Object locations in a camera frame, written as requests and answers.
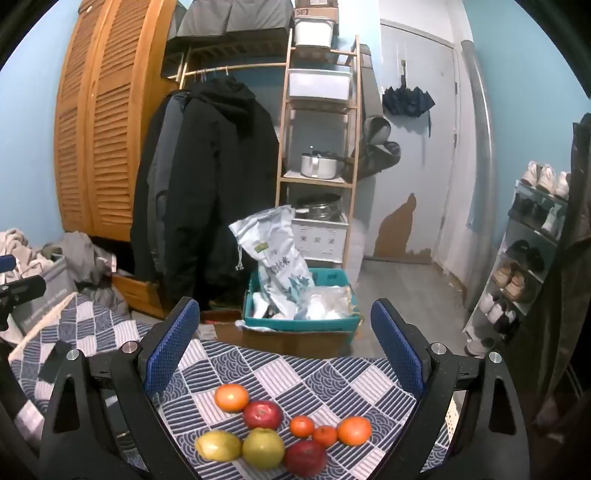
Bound silver vertical pipe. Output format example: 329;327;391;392
461;39;497;315

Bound pale grey door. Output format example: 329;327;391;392
360;21;462;264

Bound small white plastic bin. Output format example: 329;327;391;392
294;17;334;47

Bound grey hanging bag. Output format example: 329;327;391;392
356;44;402;182

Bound grey fabric storage box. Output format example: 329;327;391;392
226;0;294;35
175;0;232;38

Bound dark hanging cloth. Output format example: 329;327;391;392
508;113;591;480

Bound small tangerine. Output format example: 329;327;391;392
290;415;315;438
312;425;339;448

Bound large orange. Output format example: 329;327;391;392
215;384;250;413

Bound blue white patterned tablecloth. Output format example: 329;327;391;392
9;293;462;480

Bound grey shoe rack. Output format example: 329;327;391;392
463;178;573;356

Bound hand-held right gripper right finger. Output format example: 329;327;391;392
370;299;529;480

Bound yellow pear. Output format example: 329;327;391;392
195;430;243;462

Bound white patterned storage drawer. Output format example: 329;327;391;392
292;215;349;266

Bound beige fleece blanket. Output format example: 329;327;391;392
0;228;56;284

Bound shoe rack with shoes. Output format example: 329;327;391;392
466;161;573;356

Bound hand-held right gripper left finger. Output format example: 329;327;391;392
39;298;200;480

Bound wooden clothes rack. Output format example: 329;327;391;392
161;39;291;88

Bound grey blue jacket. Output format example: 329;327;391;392
145;90;192;278

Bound small cardboard box red contents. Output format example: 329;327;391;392
201;309;243;324

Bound large white plastic bin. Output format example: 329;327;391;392
288;69;352;101

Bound wooden shelf unit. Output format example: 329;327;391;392
276;34;361;268

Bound black jacket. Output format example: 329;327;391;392
130;92;171;282

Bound black hooded coat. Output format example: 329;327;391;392
164;76;280;308

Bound wooden louvered wardrobe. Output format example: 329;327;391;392
54;0;178;243

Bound grey crumpled clothing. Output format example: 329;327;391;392
44;231;132;319

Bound green apple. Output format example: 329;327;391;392
242;428;286;470

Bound medium orange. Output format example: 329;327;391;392
337;416;373;446

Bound large brown cardboard box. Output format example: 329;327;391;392
215;320;356;358

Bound white printed rice bag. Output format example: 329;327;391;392
228;205;317;319

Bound grey tote bag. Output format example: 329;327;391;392
11;256;79;335

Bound dark red apple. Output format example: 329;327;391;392
284;440;327;477

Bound clear plastic bag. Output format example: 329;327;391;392
295;286;356;321

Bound dark blue umbrella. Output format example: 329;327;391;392
382;85;435;137

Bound cardboard box with label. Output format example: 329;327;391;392
294;0;340;21

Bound wooden drawer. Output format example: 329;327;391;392
111;272;174;319

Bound steel steamer pot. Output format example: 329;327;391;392
294;194;342;221

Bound teal plastic basket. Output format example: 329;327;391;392
243;268;361;332

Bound bright red apple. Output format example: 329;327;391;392
243;401;284;431

